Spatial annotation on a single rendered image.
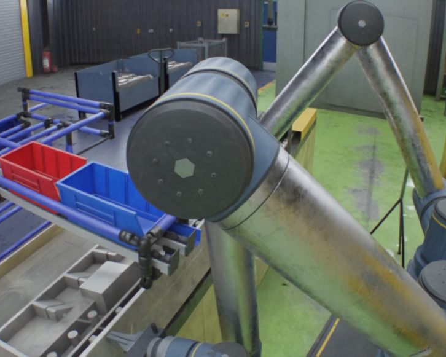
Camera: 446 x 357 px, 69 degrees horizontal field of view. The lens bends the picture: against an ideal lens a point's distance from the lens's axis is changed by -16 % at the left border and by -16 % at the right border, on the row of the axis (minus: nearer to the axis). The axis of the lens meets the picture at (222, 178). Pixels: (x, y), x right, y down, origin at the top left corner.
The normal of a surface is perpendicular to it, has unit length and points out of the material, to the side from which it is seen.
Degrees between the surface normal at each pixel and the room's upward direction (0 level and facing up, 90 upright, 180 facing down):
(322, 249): 73
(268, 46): 90
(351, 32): 95
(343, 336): 0
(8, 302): 0
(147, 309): 80
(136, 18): 90
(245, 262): 87
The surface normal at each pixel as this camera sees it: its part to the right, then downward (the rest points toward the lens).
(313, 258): 0.01, 0.32
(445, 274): 0.00, -0.90
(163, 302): 0.91, 0.01
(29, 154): 0.92, 0.22
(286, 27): -0.39, 0.40
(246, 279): 0.49, 0.33
